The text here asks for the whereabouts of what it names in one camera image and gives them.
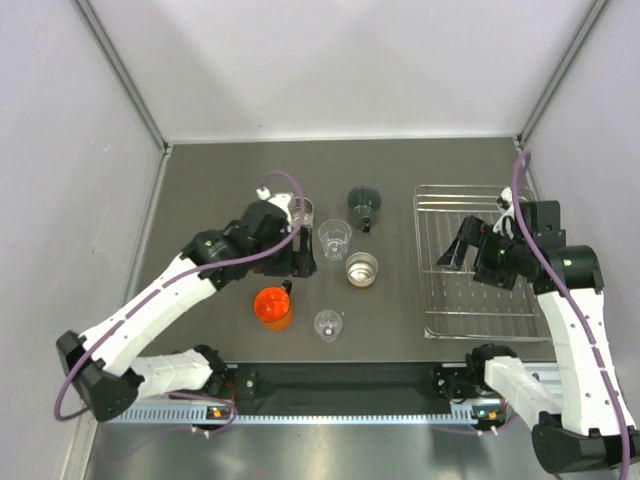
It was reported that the slotted cable duct rail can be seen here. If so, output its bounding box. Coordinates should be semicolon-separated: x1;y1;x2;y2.
111;400;508;426

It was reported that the large clear plastic tumbler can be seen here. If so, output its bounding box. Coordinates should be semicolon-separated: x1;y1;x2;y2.
318;219;352;261

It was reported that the steel cup back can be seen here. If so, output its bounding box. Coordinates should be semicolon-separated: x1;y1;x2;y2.
290;197;314;228

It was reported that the wire dish rack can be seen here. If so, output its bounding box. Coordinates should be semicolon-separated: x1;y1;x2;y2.
412;183;567;343

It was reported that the small clear plastic cup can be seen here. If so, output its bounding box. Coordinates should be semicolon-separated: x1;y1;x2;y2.
314;310;343;342

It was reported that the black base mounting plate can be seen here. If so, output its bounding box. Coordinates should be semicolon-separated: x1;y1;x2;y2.
218;362;497;415

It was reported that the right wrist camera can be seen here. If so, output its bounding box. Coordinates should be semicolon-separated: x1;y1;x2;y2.
492;187;522;240

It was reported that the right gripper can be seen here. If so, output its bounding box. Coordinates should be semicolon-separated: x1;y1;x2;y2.
437;215;530;289

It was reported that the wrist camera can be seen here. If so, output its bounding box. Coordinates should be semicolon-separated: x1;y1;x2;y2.
256;186;294;223
492;187;522;240

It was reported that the dark green mug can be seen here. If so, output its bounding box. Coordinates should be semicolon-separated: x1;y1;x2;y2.
347;186;382;233

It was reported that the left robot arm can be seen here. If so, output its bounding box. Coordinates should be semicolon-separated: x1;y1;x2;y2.
56;193;317;422

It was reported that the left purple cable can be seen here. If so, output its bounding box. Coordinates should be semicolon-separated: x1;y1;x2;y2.
53;170;307;440

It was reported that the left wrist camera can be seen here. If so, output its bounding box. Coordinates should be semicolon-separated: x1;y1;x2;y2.
256;186;294;223

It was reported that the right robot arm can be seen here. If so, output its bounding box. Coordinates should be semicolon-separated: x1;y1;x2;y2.
437;200;639;478

